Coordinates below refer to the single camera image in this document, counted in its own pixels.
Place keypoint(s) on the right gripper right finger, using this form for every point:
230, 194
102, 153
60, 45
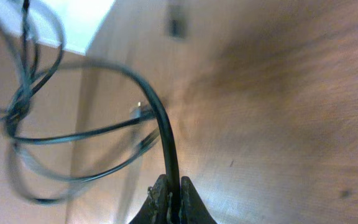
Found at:
193, 210

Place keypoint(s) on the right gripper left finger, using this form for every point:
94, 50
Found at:
154, 209

